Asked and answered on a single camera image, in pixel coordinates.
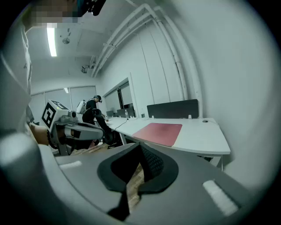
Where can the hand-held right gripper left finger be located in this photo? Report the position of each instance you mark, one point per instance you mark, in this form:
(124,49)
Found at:
(87,175)

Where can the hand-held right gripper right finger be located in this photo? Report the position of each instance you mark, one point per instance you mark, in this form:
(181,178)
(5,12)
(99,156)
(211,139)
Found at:
(186,193)

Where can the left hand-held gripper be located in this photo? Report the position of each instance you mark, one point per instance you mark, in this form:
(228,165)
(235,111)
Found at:
(55,114)

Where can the red mouse pad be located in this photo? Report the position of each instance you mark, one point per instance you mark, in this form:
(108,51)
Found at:
(159,133)

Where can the person's left forearm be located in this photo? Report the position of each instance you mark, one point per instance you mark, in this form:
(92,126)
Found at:
(39,134)

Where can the person's left hand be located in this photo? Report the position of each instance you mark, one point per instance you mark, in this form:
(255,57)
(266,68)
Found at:
(84,144)

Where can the small dark desk partition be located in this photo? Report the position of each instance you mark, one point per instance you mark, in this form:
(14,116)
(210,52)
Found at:
(109,113)

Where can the medium dark desk partition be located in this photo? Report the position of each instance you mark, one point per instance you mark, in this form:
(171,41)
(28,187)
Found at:
(121,112)

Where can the red label water bottle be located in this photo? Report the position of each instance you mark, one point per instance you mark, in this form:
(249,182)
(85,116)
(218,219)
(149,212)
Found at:
(126,113)

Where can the window with white blinds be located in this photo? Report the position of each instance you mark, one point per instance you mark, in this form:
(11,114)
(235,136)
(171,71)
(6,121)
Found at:
(119,92)

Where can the green label water bottle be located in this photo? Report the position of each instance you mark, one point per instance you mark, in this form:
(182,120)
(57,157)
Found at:
(143,114)

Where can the ceiling-mounted grey device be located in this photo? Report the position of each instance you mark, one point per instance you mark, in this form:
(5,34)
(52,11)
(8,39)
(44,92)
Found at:
(84,69)

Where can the large dark desk partition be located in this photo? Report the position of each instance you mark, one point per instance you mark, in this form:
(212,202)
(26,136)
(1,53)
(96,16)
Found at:
(173,108)

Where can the person's light grey t-shirt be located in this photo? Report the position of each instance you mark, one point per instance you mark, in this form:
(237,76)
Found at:
(13,88)

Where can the round ceiling detector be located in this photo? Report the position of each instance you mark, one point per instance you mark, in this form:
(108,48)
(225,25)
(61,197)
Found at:
(66,40)

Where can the long ceiling light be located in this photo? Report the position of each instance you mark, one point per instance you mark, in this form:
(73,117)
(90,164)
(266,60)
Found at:
(51,41)

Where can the person's head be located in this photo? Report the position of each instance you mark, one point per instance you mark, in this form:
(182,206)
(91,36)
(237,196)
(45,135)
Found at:
(50,15)

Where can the white wall pipe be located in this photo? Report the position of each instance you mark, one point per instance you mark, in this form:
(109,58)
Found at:
(175,66)
(191,72)

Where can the black head-mounted camera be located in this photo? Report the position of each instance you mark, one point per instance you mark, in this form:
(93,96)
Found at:
(96,7)

